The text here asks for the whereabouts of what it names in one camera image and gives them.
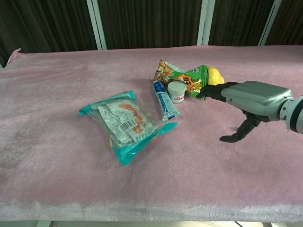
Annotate yellow lemon toy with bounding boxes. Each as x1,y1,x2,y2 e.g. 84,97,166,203
207,67,225,86

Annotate white frame post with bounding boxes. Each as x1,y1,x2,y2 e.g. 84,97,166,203
86,0,107,51
196,0,215,46
258,0,283,46

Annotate teal clear snack packet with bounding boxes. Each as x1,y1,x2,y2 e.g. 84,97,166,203
78,89,178,166

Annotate green orange snack bag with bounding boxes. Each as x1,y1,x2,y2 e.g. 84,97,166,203
153,60,209,100

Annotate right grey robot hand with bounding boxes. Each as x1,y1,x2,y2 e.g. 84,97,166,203
196,81,294,143

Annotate small white grey jar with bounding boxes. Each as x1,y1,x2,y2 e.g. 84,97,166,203
167,82,186,104

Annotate dark pleated curtain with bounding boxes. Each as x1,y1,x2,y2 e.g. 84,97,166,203
0,0,303,68

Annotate blue white toothpaste tube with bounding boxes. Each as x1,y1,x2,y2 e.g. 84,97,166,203
152,80,181,122

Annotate pink fleece table cloth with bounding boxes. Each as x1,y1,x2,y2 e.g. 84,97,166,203
0,44,303,223

